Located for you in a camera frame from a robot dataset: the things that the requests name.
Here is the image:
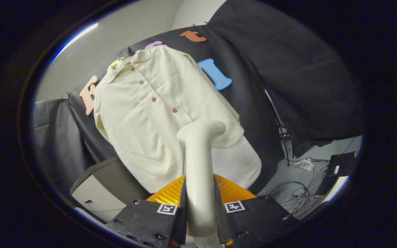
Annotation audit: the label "cream button-up shirt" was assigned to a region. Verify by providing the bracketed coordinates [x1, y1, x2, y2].
[93, 45, 245, 193]

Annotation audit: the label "black backdrop cloth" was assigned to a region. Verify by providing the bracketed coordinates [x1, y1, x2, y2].
[33, 0, 364, 214]

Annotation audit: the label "tangled black floor cables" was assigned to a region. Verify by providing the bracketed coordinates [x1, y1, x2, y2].
[258, 181, 323, 215]

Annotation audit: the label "white hanging cloth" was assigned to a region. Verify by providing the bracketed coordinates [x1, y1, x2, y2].
[211, 135, 262, 194]

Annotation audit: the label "black floor box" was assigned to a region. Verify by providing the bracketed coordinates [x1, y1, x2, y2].
[325, 152, 356, 177]

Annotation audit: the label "white cabinet with grey top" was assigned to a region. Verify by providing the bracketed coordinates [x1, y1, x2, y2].
[69, 157, 151, 223]

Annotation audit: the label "black stand pole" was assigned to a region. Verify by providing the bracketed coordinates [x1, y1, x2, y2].
[263, 87, 291, 167]

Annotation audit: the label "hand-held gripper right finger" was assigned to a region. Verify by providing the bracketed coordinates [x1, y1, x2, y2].
[213, 173, 297, 247]

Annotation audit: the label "white cable bundle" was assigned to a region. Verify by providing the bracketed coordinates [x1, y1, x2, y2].
[294, 157, 315, 173]

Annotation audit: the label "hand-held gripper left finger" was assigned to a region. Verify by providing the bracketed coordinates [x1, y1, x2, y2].
[105, 174, 187, 248]

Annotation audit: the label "white garment steamer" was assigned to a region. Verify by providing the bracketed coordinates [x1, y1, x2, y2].
[177, 120, 226, 248]

